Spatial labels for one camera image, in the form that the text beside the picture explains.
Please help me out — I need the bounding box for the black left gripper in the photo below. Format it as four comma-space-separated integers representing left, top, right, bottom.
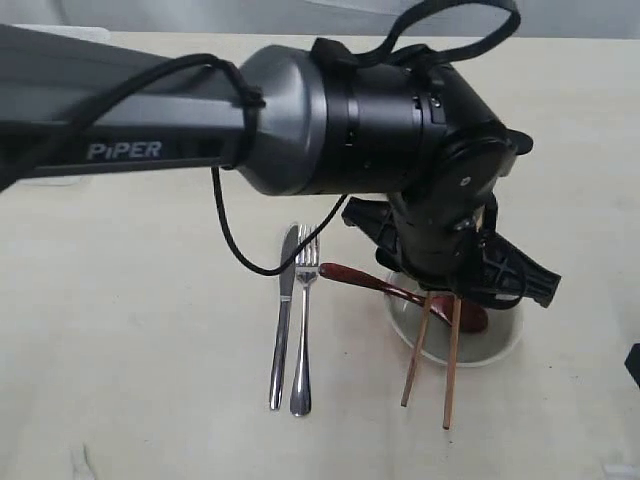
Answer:
341, 192, 561, 308

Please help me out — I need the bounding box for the white ceramic bowl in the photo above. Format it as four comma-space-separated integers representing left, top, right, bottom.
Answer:
385, 295, 524, 367

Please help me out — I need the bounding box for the brown wooden spoon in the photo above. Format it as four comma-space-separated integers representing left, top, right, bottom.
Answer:
319, 262, 489, 334

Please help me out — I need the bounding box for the silver fork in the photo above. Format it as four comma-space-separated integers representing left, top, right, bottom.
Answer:
289, 237, 320, 417

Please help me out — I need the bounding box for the silver table knife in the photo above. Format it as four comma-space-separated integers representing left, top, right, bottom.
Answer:
268, 223, 300, 412

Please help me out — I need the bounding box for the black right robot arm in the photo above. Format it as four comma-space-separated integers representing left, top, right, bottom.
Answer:
624, 343, 640, 387

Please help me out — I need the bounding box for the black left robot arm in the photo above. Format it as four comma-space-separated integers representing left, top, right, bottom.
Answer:
1, 25, 560, 309

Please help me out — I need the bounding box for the white plastic woven basket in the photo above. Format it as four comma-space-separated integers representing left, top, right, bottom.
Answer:
15, 24, 111, 187

